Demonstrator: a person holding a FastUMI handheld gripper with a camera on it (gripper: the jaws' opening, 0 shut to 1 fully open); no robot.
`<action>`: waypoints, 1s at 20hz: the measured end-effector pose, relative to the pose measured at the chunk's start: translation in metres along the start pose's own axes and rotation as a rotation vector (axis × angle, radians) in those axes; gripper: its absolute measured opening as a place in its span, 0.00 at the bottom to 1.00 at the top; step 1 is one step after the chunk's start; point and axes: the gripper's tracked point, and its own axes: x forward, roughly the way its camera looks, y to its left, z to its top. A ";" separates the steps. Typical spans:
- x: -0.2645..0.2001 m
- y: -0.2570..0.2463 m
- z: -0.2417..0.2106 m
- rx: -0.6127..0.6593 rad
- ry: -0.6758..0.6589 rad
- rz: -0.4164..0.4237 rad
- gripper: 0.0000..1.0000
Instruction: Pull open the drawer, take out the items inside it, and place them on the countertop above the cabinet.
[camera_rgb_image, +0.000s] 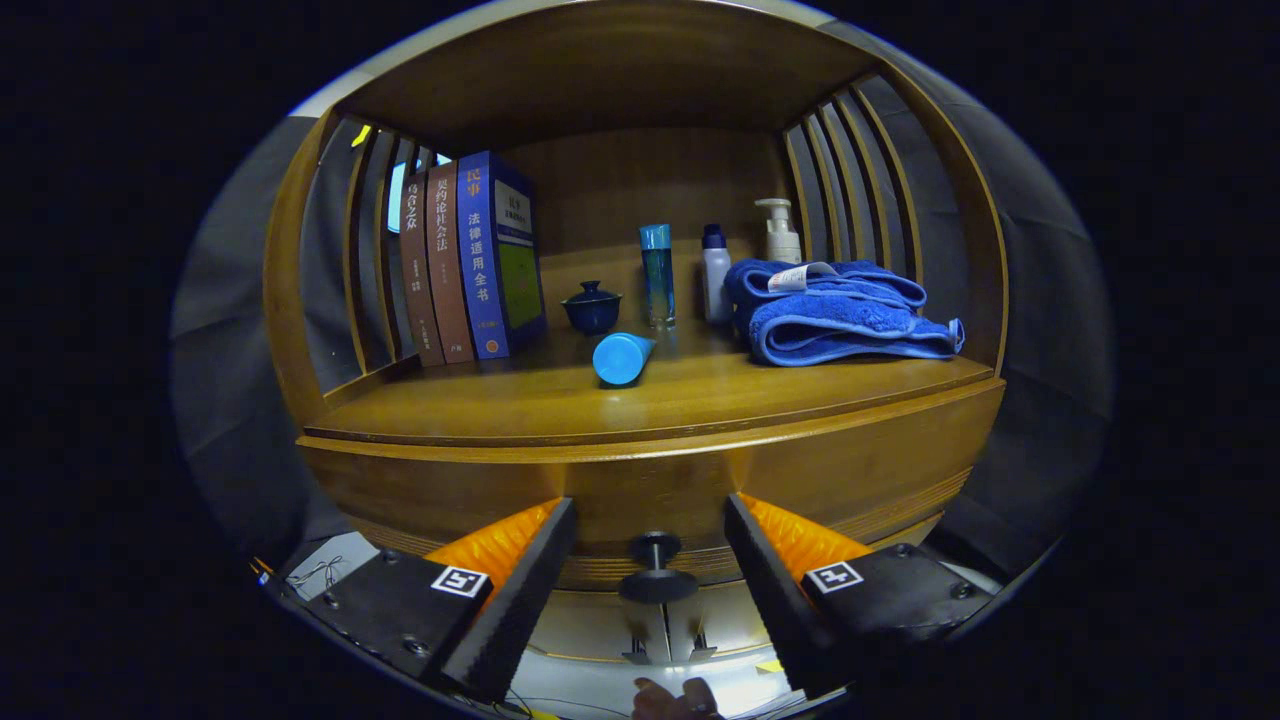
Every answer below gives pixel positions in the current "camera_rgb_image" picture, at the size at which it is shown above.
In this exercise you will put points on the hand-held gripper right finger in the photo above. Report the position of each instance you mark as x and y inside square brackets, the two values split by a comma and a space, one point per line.
[775, 600]

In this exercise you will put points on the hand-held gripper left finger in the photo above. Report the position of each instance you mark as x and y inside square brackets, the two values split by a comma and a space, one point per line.
[520, 600]

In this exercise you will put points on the wooden drawer with black knob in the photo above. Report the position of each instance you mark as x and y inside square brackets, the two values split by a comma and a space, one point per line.
[650, 480]

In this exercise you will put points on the blue and white cosmetic tube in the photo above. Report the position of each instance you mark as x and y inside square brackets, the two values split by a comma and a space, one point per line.
[620, 360]

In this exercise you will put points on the wooden cabinet door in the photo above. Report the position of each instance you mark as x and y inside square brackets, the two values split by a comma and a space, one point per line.
[735, 625]
[595, 625]

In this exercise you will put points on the wooden cabinet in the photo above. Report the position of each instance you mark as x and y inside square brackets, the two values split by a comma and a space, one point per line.
[620, 180]

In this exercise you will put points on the folded blue towel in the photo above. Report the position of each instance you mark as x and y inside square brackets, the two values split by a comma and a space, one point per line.
[840, 320]

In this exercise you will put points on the blue lidded tea cup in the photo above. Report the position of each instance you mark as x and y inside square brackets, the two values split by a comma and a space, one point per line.
[592, 310]

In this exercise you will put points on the white bottle with blue cap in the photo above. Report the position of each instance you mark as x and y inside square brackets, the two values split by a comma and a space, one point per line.
[716, 280]

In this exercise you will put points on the teal glass bottle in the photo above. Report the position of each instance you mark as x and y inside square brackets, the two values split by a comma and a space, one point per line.
[657, 280]

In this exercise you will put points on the dark brown book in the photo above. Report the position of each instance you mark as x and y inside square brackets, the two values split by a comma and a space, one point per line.
[418, 270]

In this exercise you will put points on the thick blue book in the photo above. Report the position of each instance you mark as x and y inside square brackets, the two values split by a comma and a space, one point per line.
[480, 255]

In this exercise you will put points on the reddish brown book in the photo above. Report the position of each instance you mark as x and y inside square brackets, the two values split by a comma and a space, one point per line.
[448, 260]

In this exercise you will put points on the white pump bottle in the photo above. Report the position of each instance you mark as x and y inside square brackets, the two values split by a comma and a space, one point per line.
[782, 245]

